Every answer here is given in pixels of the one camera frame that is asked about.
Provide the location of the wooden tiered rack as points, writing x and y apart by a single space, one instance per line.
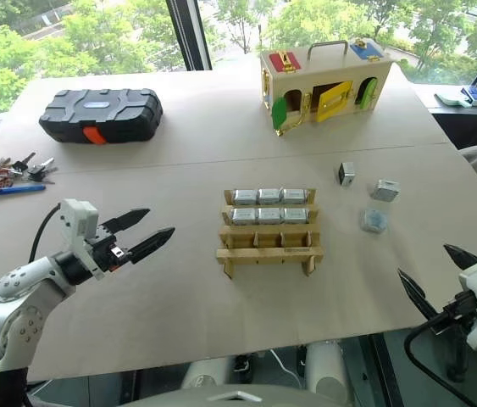
270 252

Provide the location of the blue pen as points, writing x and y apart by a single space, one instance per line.
13 189

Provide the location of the dark metal cube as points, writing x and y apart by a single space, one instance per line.
347 174

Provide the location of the black case with orange latch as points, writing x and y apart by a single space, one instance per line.
102 112

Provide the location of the wooden lock box coloured doors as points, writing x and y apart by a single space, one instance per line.
327 85

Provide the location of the grey robot torso cover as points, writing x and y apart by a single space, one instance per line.
238 396

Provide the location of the silver key bunch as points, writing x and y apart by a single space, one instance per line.
41 169

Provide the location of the black window frame post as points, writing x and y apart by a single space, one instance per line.
189 34

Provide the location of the black-headed key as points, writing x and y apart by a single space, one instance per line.
22 163

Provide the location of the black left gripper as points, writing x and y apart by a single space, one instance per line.
109 254

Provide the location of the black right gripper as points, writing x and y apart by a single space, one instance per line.
458 316

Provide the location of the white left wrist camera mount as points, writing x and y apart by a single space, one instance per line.
78 220

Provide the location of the blue and white small box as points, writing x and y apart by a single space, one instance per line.
475 95

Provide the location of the clear plastic block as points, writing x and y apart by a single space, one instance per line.
374 218

